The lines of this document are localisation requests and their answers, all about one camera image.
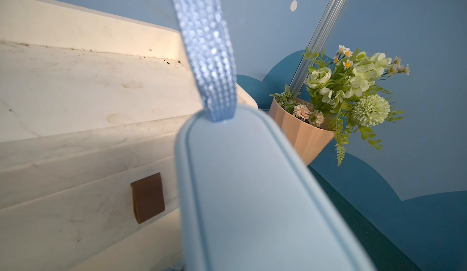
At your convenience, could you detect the white three-drawer cabinet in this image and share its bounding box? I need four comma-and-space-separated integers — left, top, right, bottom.
0, 0, 259, 271

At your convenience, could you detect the peach pot with flowers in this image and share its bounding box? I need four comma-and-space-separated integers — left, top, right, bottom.
269, 45, 410, 165

